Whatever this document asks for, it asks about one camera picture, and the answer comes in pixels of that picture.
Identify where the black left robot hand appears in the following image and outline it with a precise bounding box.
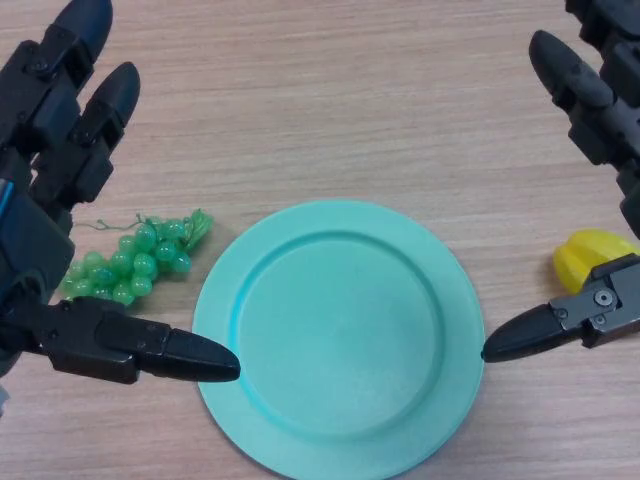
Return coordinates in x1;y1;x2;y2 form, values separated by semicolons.
0;0;242;416

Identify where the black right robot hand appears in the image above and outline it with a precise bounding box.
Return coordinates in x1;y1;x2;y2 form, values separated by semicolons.
480;0;640;364

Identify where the green grapes bunch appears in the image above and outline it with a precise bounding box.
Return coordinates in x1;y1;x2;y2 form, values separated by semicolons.
60;208;216;307

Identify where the teal round plate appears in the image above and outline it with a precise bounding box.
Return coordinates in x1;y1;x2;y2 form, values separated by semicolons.
192;200;486;480

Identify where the yellow starfruit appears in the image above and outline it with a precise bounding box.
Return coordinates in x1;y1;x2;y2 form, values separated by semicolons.
552;228;640;295

